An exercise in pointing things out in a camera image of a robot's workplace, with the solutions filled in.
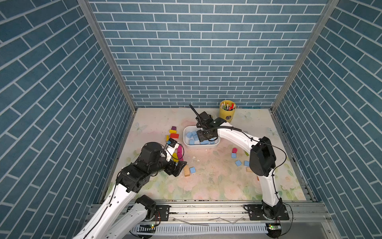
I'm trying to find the white rectangular dish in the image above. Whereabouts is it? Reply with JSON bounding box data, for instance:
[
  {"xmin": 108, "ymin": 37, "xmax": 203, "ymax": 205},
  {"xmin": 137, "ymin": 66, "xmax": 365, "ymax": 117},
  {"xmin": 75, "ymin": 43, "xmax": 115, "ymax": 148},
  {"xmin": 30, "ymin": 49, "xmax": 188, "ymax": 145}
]
[{"xmin": 182, "ymin": 125, "xmax": 221, "ymax": 149}]

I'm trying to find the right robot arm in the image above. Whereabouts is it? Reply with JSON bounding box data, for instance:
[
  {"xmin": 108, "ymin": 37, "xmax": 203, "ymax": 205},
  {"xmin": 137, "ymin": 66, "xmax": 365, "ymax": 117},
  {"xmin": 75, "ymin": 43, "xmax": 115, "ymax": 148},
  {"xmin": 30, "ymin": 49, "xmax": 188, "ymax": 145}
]
[{"xmin": 194, "ymin": 111, "xmax": 285, "ymax": 220}]

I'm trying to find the lower magenta block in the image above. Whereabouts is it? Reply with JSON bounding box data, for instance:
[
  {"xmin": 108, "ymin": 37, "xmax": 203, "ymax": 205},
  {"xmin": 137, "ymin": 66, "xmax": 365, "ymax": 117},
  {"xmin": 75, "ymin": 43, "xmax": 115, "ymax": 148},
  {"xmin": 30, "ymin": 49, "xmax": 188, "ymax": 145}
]
[{"xmin": 177, "ymin": 152, "xmax": 183, "ymax": 161}]

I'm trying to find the natural wood block lower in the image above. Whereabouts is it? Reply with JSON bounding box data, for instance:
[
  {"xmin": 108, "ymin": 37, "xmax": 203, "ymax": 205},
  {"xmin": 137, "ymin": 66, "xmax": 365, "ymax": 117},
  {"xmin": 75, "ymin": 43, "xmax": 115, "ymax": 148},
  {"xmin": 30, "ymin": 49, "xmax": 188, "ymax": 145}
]
[{"xmin": 183, "ymin": 165, "xmax": 191, "ymax": 177}]

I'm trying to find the yellow pen cup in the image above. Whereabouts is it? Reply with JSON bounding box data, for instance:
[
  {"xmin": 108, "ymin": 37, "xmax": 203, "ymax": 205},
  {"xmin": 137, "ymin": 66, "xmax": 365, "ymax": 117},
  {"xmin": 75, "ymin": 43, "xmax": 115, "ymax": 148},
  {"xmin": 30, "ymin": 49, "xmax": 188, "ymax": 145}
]
[{"xmin": 219, "ymin": 100, "xmax": 236, "ymax": 122}]

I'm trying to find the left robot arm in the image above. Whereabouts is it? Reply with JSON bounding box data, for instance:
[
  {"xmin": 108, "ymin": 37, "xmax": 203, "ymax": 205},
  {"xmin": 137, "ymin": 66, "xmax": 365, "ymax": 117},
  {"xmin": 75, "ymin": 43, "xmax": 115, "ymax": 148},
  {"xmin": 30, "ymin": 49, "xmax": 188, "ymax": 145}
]
[{"xmin": 75, "ymin": 138, "xmax": 187, "ymax": 239}]

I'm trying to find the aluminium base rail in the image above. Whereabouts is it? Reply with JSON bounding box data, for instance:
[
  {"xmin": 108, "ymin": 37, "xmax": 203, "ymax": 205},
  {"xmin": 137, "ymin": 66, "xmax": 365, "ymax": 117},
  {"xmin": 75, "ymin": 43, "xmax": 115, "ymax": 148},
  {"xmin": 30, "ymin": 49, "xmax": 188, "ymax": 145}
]
[{"xmin": 77, "ymin": 199, "xmax": 342, "ymax": 239}]

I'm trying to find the blue cube cluster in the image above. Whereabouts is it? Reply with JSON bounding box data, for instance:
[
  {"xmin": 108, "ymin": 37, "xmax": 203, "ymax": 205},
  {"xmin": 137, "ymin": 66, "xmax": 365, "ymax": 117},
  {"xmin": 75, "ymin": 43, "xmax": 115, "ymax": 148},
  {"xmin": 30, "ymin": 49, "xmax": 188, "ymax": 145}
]
[{"xmin": 192, "ymin": 131, "xmax": 199, "ymax": 141}]

